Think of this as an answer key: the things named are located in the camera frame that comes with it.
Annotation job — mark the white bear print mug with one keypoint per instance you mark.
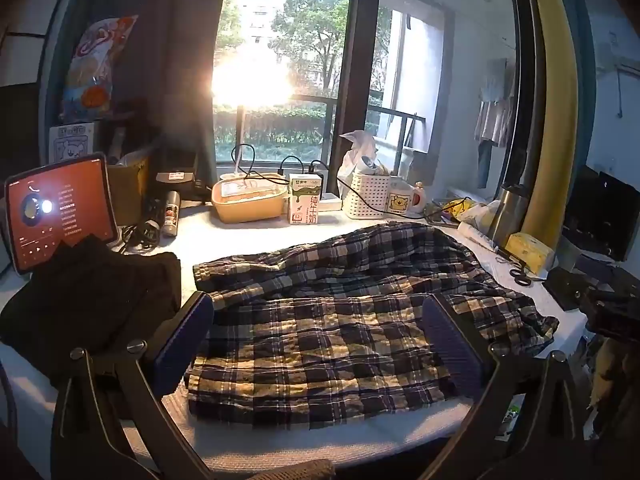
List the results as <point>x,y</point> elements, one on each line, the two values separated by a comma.
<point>400,200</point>

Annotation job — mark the black flat case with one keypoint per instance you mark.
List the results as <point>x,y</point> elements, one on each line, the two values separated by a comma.
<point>567,287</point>

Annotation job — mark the colourful snack bag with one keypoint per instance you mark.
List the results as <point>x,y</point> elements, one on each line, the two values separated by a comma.
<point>95,70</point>

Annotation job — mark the green white milk carton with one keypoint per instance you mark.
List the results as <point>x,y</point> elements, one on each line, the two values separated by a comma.
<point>304,205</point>

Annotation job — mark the yellow food container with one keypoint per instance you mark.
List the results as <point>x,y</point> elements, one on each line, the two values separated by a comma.
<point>245,210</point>

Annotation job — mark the yellow tissue pack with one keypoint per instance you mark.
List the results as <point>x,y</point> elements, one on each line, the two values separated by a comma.
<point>530,252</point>

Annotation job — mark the brown cardboard box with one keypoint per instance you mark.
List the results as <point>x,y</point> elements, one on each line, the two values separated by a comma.
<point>127,195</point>

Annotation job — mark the yellow printed packet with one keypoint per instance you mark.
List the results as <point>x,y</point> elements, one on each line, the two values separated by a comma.
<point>455,206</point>

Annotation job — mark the light hanging clothes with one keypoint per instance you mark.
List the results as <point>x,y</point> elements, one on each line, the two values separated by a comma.
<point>492,110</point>

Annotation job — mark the white bear print box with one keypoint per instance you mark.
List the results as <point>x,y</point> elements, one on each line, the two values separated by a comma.
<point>75,140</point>

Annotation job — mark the black charger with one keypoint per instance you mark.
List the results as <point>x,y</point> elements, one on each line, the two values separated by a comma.
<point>320,182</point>

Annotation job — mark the dark curtain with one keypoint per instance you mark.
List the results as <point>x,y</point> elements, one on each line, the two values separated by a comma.
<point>175,35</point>

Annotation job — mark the white plastic packet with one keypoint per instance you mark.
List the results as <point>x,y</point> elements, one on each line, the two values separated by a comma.
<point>482,215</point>

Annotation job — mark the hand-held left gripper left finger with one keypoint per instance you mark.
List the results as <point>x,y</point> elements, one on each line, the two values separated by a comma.
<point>185,345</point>

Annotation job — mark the black box with label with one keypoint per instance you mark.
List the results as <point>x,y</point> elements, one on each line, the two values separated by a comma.
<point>175,177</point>

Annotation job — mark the black scissors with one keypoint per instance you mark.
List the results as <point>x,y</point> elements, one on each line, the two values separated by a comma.
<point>520,276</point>

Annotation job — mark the white spray can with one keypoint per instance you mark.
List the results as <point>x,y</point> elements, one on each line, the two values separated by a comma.
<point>171,215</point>

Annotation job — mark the black balcony railing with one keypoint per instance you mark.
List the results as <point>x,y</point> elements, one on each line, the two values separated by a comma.
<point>400,112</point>

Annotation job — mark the blue white cup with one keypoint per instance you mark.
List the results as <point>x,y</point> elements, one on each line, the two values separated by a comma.
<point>367,164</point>

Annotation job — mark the white perforated basket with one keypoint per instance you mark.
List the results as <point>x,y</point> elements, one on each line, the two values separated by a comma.
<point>367,195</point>

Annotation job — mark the yellow curtain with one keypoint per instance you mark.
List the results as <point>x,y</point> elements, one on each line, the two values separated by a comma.
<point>560,110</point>

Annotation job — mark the stainless steel kettle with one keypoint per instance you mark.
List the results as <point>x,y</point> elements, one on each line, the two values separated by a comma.
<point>507,220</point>

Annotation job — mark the black monitor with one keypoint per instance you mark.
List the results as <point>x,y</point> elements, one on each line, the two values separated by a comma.
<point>600,215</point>

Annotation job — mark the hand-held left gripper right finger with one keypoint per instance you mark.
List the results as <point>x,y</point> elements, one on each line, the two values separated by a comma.
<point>452,350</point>

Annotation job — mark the white plastic bag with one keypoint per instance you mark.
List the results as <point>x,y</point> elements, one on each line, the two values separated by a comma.
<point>357,142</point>

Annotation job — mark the white roll pack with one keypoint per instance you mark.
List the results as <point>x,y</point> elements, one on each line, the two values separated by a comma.
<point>472,234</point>

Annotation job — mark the plaid pants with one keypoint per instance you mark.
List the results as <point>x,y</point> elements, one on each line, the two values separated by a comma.
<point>325,320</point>

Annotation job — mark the black folded cloth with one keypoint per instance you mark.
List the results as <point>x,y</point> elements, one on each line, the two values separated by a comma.
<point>75,300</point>

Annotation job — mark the tablet with red screen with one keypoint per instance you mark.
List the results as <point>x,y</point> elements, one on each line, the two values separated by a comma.
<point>75,205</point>

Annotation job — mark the small yellow duck figure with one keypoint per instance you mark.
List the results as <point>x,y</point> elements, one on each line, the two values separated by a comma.
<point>420,187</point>

